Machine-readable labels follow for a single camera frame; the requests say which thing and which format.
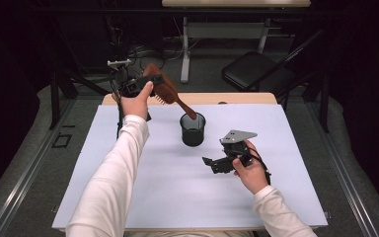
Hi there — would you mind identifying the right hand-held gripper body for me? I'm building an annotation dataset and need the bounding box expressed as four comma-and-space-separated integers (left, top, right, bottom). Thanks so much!
219, 129, 259, 174

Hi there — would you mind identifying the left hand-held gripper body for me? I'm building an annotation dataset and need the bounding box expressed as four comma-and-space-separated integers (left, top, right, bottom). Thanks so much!
107, 58, 146, 99

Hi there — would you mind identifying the brown wooden hairbrush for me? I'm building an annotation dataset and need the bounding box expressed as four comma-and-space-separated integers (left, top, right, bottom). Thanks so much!
142, 62, 198, 120

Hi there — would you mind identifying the black mesh pen holder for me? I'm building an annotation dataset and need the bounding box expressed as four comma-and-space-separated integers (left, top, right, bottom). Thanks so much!
179, 111, 207, 148

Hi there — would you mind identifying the person's left hand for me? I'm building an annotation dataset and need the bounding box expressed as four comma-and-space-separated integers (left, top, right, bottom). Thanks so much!
111, 80, 155, 121

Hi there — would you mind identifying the person's right hand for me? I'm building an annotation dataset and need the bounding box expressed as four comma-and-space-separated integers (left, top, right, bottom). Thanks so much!
232, 140, 270, 196

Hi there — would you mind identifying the light wooden table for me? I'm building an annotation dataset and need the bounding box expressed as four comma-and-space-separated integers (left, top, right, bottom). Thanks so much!
58, 92, 321, 234

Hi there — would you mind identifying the white table mat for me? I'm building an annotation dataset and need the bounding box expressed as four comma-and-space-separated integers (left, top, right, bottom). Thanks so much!
51, 103, 330, 231

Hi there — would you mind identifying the black folding chair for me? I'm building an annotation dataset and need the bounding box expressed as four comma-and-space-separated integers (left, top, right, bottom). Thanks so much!
221, 29, 328, 102

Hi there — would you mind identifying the white-legged desk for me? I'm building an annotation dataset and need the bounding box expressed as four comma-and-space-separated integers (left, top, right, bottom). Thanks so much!
161, 0, 312, 85

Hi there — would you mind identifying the bundle of floor cables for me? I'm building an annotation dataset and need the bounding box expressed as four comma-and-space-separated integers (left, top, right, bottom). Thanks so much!
107, 14, 186, 94

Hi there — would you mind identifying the right hand-held gripper cable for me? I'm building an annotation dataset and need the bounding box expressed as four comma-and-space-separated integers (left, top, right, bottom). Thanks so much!
247, 147, 272, 186

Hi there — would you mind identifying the black metal stand frame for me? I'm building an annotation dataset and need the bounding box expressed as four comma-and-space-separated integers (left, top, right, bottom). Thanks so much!
301, 70, 332, 134
48, 69, 112, 130

